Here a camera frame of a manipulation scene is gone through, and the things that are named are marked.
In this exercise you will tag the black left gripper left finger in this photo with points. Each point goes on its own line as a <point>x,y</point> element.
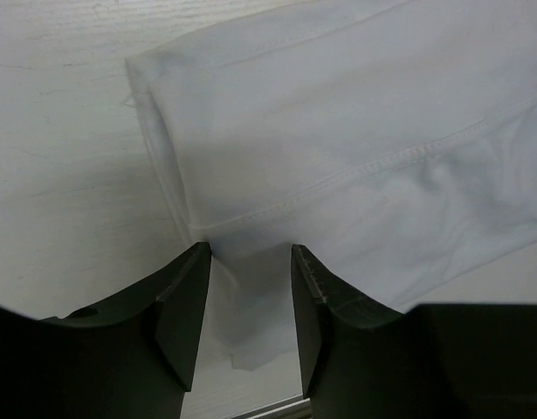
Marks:
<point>131,355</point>

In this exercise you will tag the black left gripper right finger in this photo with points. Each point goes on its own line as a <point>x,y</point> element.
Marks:
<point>361,359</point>

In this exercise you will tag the white fabric skirt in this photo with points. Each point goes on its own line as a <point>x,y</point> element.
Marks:
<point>397,140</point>

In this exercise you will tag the aluminium table edge rail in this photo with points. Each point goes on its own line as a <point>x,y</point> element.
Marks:
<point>295,407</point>

